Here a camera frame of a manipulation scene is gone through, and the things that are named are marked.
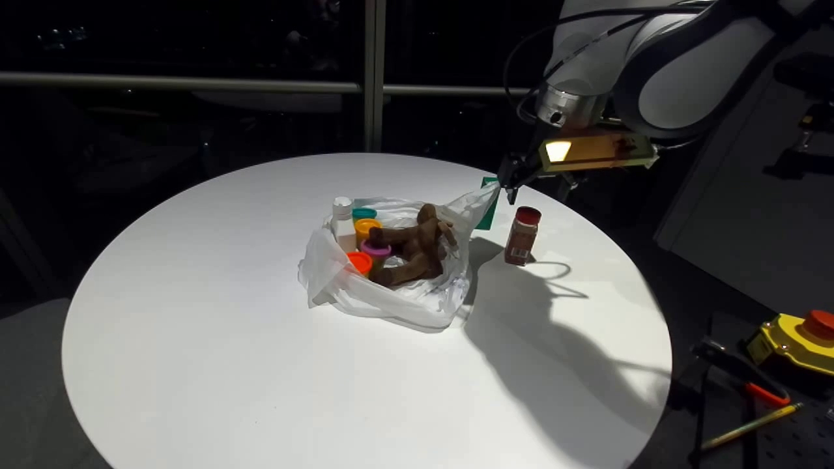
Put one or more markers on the yellow pencil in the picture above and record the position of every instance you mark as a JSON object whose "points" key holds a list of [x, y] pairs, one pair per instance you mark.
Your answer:
{"points": [[752, 425]]}

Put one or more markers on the green carton box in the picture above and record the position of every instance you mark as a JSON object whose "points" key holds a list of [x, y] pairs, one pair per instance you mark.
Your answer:
{"points": [[490, 204]]}

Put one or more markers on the grey cabinet panel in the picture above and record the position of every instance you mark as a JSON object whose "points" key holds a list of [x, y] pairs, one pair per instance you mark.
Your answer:
{"points": [[757, 200]]}

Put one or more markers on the grey horizontal window railing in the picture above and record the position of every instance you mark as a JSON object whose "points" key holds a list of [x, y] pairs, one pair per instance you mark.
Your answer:
{"points": [[172, 81]]}

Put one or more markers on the brown plush teddy bear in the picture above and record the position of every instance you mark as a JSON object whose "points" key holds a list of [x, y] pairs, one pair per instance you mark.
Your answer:
{"points": [[418, 249]]}

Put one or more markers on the dough tub with teal lid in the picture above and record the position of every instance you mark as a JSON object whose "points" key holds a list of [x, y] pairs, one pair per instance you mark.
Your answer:
{"points": [[362, 213]]}

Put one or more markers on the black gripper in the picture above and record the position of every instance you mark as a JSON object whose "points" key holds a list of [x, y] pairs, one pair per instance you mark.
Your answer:
{"points": [[547, 170]]}

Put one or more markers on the dough tub with yellow lid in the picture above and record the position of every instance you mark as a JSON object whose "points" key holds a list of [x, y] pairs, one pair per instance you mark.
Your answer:
{"points": [[367, 228]]}

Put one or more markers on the spice jar with red lid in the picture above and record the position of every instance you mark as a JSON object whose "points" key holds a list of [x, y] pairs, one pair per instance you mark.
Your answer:
{"points": [[522, 236]]}

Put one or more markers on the dough tub with purple lid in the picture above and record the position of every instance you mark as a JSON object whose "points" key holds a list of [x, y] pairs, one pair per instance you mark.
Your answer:
{"points": [[375, 249]]}

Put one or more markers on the yellow wrist camera box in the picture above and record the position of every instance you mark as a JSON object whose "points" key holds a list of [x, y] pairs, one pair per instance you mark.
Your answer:
{"points": [[594, 150]]}

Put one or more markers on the yellow emergency stop button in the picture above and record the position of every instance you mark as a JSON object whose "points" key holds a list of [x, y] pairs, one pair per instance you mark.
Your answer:
{"points": [[795, 340]]}

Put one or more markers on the white plastic bag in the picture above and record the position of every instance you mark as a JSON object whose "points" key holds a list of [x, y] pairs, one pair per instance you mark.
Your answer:
{"points": [[418, 301]]}

